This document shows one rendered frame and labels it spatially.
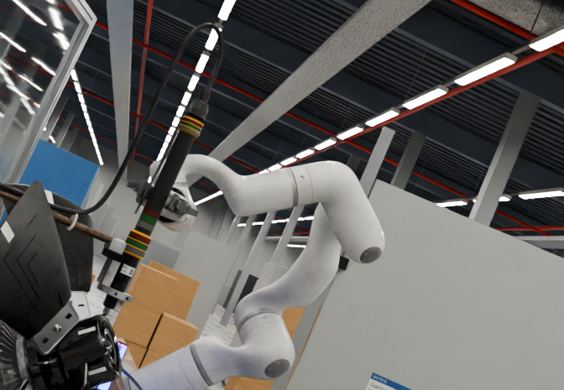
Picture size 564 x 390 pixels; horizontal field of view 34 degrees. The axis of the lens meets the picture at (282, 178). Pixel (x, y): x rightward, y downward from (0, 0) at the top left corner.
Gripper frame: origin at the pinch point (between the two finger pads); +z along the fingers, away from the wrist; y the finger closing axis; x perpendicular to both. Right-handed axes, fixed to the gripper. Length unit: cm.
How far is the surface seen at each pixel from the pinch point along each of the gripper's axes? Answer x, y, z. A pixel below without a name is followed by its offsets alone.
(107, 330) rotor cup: -26.3, -3.5, 8.9
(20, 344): -33.7, 8.1, 14.8
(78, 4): 52, 70, -108
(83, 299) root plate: -23.2, 3.8, 4.3
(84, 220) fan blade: -10.0, 13.0, -8.3
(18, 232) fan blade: -15.9, 10.9, 33.9
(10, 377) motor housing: -39.2, 6.8, 16.3
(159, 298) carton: -48, 97, -745
